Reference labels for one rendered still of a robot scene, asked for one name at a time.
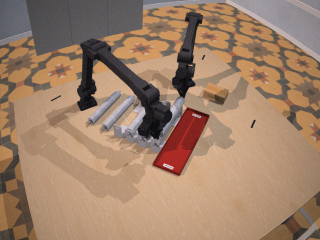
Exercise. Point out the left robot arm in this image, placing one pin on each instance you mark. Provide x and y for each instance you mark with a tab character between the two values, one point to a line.
185	59

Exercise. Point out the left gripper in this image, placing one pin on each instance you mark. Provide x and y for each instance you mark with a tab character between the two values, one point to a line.
184	88

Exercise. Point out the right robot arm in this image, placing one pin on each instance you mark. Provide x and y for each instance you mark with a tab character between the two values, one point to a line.
148	94

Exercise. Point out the red rectangular tray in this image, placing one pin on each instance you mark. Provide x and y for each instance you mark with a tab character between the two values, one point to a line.
181	142

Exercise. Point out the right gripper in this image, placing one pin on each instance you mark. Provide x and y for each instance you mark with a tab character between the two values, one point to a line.
156	133

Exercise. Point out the brown cardboard box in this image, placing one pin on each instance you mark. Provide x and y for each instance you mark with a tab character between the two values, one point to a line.
215	93

